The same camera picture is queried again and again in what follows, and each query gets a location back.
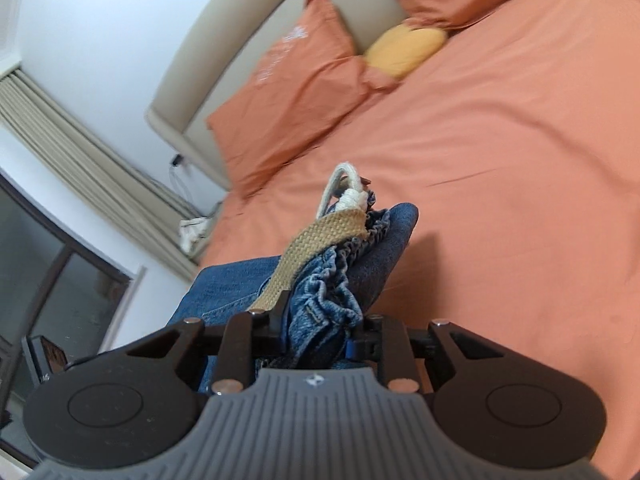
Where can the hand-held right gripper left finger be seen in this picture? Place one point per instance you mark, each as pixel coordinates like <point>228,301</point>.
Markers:
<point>278,312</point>

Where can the beige curtain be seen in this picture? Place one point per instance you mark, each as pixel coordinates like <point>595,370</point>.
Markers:
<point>85,160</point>

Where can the tan woven belt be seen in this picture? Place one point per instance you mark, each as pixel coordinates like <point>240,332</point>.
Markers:
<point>320,235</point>

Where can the printed orange pillow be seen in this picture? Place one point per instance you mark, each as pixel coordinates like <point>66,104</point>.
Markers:
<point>295,95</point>

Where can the orange duvet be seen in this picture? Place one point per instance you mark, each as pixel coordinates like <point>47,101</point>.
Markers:
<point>500,170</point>

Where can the blue denim pants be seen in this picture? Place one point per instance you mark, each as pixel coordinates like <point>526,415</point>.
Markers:
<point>320,305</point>

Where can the white cloth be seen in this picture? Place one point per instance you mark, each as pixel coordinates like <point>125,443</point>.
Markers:
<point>194,232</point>

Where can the dark framed window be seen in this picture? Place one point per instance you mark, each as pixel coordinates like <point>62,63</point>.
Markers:
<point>65,285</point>

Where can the beige padded headboard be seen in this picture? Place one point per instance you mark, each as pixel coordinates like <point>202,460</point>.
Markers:
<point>225,55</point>

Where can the yellow pillow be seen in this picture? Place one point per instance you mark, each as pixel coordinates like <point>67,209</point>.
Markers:
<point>405,50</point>

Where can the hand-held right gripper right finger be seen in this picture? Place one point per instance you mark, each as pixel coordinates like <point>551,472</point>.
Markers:
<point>358,349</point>

